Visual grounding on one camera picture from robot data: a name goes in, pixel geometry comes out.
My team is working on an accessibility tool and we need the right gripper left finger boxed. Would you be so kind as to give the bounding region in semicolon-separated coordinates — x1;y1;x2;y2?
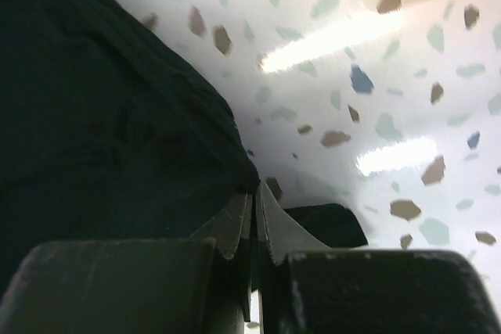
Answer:
1;195;253;333

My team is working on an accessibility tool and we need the black t shirt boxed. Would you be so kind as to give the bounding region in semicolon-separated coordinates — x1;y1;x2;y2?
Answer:
1;0;259;290

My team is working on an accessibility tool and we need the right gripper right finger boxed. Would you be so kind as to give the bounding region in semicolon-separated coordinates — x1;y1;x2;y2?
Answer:
254;185;500;333

